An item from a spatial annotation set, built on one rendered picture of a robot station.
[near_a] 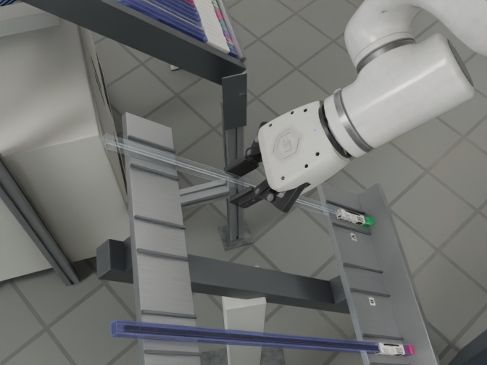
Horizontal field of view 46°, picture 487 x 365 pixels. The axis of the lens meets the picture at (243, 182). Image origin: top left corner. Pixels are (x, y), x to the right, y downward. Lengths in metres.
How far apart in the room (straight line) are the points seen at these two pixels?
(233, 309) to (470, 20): 0.49
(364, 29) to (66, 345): 1.29
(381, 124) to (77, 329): 1.24
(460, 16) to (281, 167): 0.28
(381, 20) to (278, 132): 0.19
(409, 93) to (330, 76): 1.49
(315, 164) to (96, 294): 1.16
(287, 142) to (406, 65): 0.17
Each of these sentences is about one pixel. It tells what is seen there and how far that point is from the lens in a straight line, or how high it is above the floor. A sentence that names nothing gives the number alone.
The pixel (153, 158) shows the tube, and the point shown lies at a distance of 0.71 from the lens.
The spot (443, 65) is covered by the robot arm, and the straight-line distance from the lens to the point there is 0.66.
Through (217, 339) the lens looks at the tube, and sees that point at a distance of 0.65.
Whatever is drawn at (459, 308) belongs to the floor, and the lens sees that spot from 1.80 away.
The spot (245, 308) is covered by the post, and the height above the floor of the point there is 0.80.
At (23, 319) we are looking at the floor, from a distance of 1.79.
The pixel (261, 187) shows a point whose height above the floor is 0.95.
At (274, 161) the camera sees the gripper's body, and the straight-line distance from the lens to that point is 0.74.
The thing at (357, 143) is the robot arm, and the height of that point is 1.04.
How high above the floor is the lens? 1.61
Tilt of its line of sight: 60 degrees down
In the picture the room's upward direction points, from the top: straight up
